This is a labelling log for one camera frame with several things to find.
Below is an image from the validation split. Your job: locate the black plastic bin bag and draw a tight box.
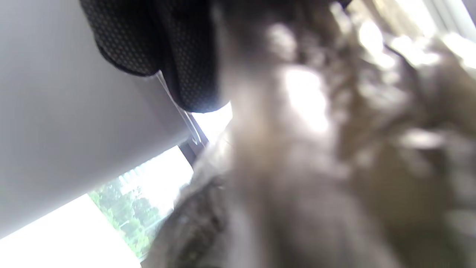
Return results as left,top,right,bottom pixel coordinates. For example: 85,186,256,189
141,0,476,268

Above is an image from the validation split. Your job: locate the white bead blind cord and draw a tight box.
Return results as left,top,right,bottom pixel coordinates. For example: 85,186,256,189
156,71,203,146

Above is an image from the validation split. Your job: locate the person's left hand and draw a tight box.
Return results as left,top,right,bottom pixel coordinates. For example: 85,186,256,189
79,0,231,113

